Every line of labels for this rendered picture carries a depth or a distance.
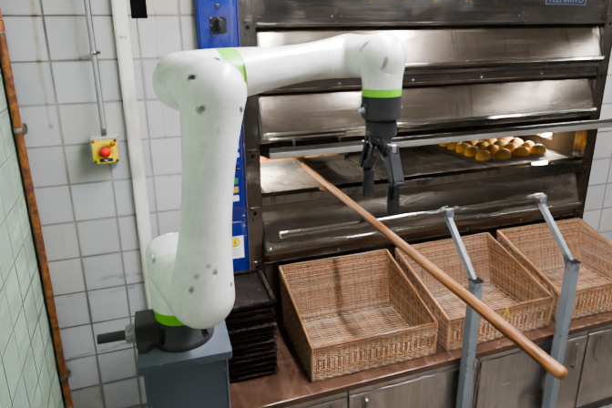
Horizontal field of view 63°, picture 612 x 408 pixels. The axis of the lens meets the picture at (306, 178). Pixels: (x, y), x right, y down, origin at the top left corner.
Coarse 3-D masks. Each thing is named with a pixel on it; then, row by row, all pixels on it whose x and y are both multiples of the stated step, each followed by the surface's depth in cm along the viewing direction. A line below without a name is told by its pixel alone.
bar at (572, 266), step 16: (448, 208) 205; (464, 208) 207; (480, 208) 210; (544, 208) 218; (336, 224) 190; (352, 224) 192; (368, 224) 194; (448, 224) 205; (560, 240) 211; (464, 256) 197; (576, 272) 207; (480, 288) 192; (560, 304) 214; (464, 320) 199; (560, 320) 215; (464, 336) 200; (560, 336) 216; (464, 352) 201; (560, 352) 218; (464, 368) 203; (464, 384) 204; (464, 400) 207; (544, 400) 229
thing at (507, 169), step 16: (544, 160) 270; (560, 160) 270; (576, 160) 270; (416, 176) 245; (432, 176) 245; (448, 176) 246; (464, 176) 249; (480, 176) 252; (496, 176) 256; (272, 192) 223; (288, 192) 223; (304, 192) 223; (320, 192) 225; (352, 192) 231
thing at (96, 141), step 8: (96, 136) 185; (112, 136) 185; (96, 144) 182; (104, 144) 183; (96, 152) 183; (112, 152) 184; (120, 152) 191; (96, 160) 183; (104, 160) 184; (112, 160) 185; (120, 160) 187
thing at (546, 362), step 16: (320, 176) 236; (336, 192) 216; (352, 208) 200; (400, 240) 167; (416, 256) 157; (432, 272) 149; (448, 288) 141; (480, 304) 130; (496, 320) 124; (512, 336) 118; (528, 352) 113; (544, 352) 111; (544, 368) 110; (560, 368) 106
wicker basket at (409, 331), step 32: (352, 256) 237; (384, 256) 242; (288, 288) 214; (352, 288) 237; (384, 288) 242; (288, 320) 219; (320, 320) 231; (352, 320) 231; (384, 320) 231; (416, 320) 220; (320, 352) 189; (352, 352) 194; (384, 352) 200; (416, 352) 205
